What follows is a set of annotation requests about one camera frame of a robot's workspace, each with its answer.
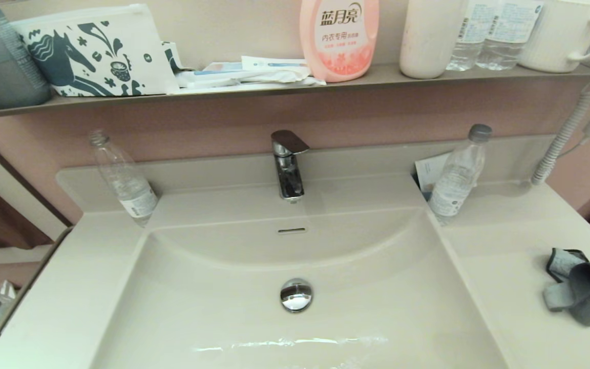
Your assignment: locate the chrome drain stopper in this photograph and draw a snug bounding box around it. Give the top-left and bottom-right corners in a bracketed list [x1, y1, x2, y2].
[280, 278, 313, 313]

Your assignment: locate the white ceramic sink basin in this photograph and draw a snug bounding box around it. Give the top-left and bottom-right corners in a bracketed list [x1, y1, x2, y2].
[90, 208, 511, 369]

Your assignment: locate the grey plastic bottle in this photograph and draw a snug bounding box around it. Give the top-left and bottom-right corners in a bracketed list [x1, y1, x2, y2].
[0, 0, 52, 110]

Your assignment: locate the white ribbed mug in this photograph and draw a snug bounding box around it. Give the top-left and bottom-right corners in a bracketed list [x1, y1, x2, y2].
[519, 0, 590, 73]

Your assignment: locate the grey wall shelf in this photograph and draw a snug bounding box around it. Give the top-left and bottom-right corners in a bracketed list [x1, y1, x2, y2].
[0, 61, 590, 121]

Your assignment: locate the white horse print pouch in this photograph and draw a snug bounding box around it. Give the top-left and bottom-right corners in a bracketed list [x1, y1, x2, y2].
[9, 4, 179, 97]

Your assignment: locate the white ribbed tumbler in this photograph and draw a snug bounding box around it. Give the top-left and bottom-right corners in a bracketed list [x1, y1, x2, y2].
[399, 0, 470, 79]

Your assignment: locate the grey microfibre cleaning cloth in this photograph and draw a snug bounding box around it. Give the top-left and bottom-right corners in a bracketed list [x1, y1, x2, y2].
[542, 248, 590, 327]

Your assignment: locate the small printed white box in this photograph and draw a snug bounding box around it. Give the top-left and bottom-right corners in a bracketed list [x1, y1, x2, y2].
[161, 41, 193, 72]

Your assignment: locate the clear capless water bottle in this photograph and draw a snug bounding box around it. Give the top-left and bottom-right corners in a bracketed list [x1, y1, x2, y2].
[88, 129, 158, 227]

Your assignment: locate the white corrugated hose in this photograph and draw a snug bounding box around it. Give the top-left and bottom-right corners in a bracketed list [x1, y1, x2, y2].
[531, 85, 590, 186]

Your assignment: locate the white toothbrush packet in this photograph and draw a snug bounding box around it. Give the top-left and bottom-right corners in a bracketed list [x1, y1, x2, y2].
[240, 55, 310, 71]

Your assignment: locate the plastic wrapped toiletry packet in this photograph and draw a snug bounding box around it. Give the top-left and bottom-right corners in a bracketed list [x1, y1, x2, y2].
[175, 63, 326, 89]

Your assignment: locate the clear grey-capped water bottle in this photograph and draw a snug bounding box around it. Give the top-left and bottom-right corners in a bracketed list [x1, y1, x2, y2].
[427, 124, 494, 226]

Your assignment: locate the pink detergent bottle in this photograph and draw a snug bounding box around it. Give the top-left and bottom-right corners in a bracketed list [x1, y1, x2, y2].
[299, 0, 380, 83]

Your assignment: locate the white paper card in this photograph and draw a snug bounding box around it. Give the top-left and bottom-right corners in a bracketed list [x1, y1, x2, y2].
[414, 153, 452, 200]

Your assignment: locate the chrome sink faucet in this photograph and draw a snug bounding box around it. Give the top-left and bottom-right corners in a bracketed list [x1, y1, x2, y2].
[270, 130, 310, 204]

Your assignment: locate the clear labelled water bottle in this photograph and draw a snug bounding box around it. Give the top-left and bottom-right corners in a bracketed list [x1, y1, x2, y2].
[477, 0, 546, 71]
[446, 0, 500, 71]

